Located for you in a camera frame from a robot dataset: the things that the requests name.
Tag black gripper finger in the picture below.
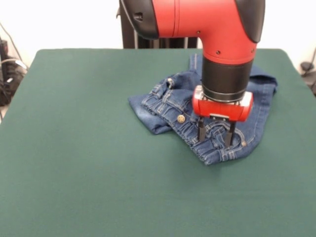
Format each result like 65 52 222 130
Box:
224 121 237 149
197 116 205 143

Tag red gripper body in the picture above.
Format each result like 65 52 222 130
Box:
192 85 254 123

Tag blue denim jeans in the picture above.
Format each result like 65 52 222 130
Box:
127 53 279 166

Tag dark green table cloth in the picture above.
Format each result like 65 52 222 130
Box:
0 48 316 237

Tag black floor plug with cables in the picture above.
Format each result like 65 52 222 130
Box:
300 61 316 97

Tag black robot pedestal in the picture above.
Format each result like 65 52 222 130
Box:
116 0 199 49

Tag black equipment pile with cables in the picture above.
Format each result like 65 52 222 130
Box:
0 38 28 107

